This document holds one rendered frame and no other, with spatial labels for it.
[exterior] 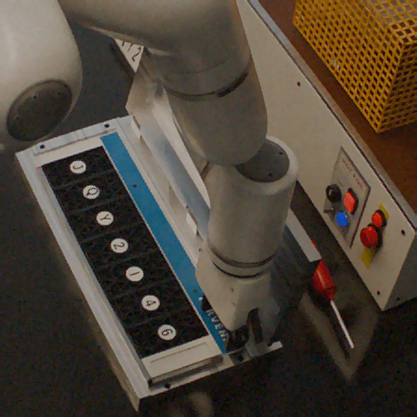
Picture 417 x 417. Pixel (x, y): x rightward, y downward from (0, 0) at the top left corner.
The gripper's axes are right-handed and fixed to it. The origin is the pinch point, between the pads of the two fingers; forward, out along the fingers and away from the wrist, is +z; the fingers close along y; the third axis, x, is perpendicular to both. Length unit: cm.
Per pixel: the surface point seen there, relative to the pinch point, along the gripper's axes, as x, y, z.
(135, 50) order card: 10, -50, 1
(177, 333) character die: -6.3, -0.9, 1.0
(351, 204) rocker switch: 20.9, -5.6, -7.2
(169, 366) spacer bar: -9.4, 3.2, 0.9
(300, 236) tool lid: 6.6, 2.0, -17.0
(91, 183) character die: -6.6, -27.6, 1.1
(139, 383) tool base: -13.9, 3.7, 1.9
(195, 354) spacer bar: -5.4, 2.7, 1.1
